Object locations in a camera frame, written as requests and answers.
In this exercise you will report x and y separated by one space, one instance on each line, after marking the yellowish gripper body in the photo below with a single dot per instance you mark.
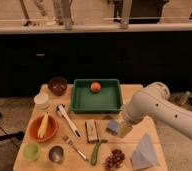
124 129

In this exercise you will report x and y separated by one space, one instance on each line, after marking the white handled brush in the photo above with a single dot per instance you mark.
61 111

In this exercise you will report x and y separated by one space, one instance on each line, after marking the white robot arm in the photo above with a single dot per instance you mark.
152 100

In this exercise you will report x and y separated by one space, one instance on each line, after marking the blue sponge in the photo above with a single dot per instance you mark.
113 126

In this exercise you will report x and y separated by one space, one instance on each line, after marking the green plastic tray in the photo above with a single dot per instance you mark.
107 100

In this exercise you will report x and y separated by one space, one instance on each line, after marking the green peeler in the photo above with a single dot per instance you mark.
93 160

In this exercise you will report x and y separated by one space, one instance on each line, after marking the wooden block eraser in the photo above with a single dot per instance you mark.
91 131

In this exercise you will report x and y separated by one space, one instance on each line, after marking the grey folded cloth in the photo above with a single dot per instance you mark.
144 156

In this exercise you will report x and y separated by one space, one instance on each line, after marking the bunch of red grapes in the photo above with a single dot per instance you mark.
115 160

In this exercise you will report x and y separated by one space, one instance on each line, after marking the orange fruit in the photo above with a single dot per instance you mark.
95 87

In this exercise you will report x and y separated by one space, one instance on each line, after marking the small metal bowl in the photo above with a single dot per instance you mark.
56 154

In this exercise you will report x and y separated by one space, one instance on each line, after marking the dark red bowl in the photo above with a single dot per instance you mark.
57 85

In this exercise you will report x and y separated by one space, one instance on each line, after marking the white stacked cups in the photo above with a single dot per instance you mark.
41 100

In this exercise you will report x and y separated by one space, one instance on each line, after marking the orange bowl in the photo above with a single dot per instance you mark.
52 129

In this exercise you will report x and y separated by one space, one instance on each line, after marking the light green cup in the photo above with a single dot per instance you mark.
31 151

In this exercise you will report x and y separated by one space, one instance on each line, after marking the black tripod leg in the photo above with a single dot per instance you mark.
10 136

